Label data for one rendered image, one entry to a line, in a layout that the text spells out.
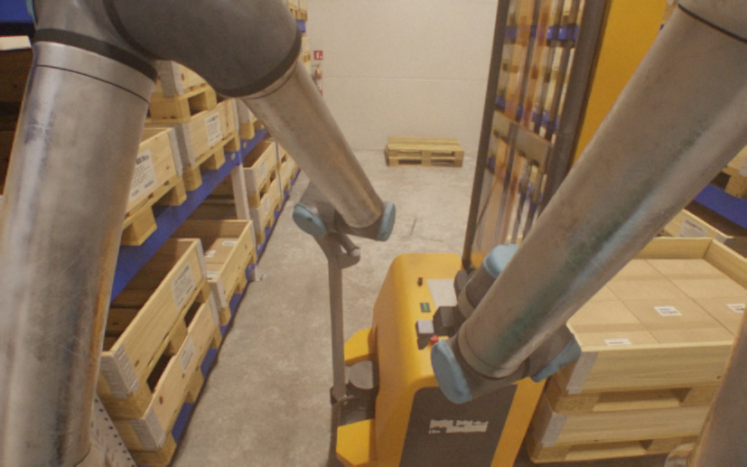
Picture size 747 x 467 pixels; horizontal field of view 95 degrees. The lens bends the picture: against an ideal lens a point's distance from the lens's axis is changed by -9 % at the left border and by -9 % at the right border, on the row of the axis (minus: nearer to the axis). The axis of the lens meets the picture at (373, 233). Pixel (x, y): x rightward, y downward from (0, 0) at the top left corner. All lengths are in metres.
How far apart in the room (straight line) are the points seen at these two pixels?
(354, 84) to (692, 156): 6.62
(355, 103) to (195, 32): 6.51
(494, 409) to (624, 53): 1.19
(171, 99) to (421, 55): 5.34
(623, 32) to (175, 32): 0.94
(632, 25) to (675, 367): 1.17
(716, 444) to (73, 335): 0.64
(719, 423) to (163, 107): 2.02
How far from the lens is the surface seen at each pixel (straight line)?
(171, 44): 0.41
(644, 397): 1.88
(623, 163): 0.31
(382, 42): 6.79
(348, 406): 1.93
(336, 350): 1.65
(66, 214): 0.44
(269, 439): 2.30
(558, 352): 0.63
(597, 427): 1.86
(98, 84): 0.45
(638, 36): 1.11
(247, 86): 0.41
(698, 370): 1.82
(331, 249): 1.31
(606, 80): 1.09
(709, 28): 0.28
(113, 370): 1.58
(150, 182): 1.72
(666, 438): 2.14
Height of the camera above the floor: 1.90
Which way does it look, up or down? 28 degrees down
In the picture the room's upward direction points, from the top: 1 degrees clockwise
